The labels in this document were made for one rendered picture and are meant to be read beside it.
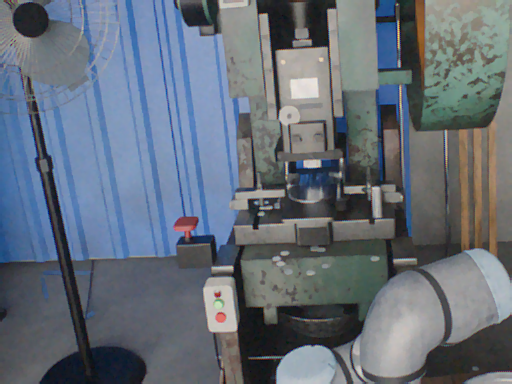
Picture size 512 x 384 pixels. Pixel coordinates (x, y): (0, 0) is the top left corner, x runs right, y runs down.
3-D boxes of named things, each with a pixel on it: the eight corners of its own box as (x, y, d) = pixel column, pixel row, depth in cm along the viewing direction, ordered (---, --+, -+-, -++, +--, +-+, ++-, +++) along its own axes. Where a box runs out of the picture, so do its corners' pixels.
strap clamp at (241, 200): (286, 207, 198) (283, 174, 195) (229, 210, 200) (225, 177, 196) (288, 199, 204) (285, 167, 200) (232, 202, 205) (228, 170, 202)
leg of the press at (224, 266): (255, 471, 195) (217, 180, 166) (216, 472, 196) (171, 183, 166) (284, 308, 282) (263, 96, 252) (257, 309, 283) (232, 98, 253)
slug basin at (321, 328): (381, 347, 196) (379, 317, 193) (264, 351, 199) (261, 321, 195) (376, 290, 228) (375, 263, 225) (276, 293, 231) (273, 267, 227)
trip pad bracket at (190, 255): (219, 305, 184) (210, 240, 178) (184, 306, 185) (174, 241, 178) (223, 294, 190) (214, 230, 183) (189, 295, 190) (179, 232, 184)
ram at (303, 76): (336, 154, 182) (329, 43, 172) (280, 157, 183) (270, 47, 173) (337, 136, 198) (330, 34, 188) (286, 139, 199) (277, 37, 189)
